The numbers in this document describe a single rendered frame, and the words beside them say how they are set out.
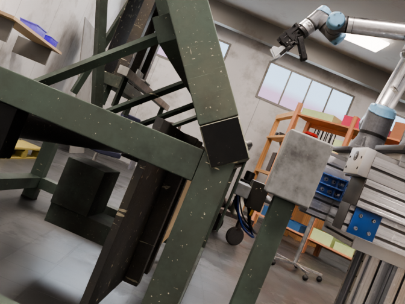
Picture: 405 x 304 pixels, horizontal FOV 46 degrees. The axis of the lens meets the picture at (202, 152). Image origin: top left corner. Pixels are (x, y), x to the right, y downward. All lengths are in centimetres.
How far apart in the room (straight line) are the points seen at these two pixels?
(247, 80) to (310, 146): 941
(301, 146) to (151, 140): 40
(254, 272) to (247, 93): 940
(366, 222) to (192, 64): 75
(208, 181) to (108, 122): 31
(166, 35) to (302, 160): 51
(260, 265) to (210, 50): 59
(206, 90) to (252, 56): 949
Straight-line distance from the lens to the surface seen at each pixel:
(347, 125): 759
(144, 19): 301
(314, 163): 127
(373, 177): 156
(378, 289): 190
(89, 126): 132
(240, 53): 1073
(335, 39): 234
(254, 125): 1057
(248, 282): 132
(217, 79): 128
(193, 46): 130
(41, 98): 138
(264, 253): 130
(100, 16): 244
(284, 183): 126
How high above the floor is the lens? 77
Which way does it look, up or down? level
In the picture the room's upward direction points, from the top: 22 degrees clockwise
